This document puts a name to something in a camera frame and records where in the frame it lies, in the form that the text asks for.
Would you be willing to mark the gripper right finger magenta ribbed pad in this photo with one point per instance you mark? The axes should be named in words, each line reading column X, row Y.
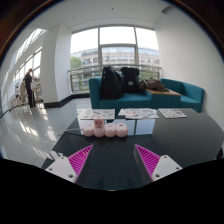
column 152, row 166

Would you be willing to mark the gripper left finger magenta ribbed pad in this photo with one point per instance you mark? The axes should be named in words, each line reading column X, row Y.
column 69, row 168

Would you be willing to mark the pink charger plug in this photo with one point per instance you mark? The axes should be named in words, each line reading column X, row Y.
column 98, row 124

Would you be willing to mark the left sticker sheet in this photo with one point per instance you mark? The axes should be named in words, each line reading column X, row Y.
column 88, row 114

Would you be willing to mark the right sticker sheet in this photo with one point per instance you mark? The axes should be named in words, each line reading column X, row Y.
column 172, row 113

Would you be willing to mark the wooden sofa side table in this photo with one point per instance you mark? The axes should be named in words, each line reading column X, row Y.
column 163, row 92

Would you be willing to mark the teal sofa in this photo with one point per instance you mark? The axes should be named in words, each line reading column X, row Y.
column 183, row 95

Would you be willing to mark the olive brown jacket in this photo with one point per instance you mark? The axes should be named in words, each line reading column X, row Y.
column 152, row 84

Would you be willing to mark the wooden table by window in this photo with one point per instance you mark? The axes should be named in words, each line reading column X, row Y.
column 36, row 88

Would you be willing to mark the large black backpack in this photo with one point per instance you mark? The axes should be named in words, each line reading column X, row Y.
column 111, row 84

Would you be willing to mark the metal balcony railing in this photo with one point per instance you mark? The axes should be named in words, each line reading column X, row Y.
column 79, row 77

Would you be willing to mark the black bag with label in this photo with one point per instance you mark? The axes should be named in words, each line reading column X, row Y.
column 130, row 77

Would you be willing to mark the standing person in black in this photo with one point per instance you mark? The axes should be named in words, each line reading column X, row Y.
column 28, row 80

